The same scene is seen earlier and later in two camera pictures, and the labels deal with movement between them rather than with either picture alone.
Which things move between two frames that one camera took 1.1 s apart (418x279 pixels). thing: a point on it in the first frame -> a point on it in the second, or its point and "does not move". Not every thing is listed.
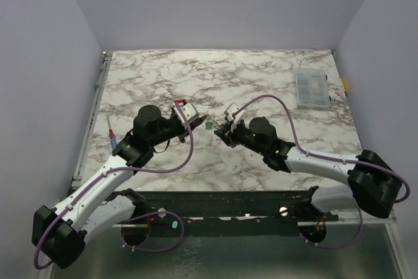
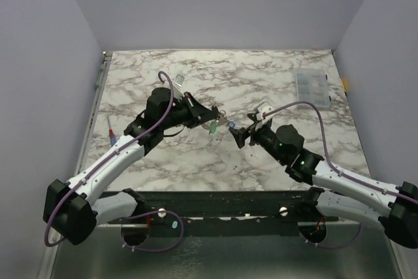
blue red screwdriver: x=112 y=137 does not move
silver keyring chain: x=215 y=123 -> x=222 y=112
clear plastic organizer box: x=312 y=90 does not move
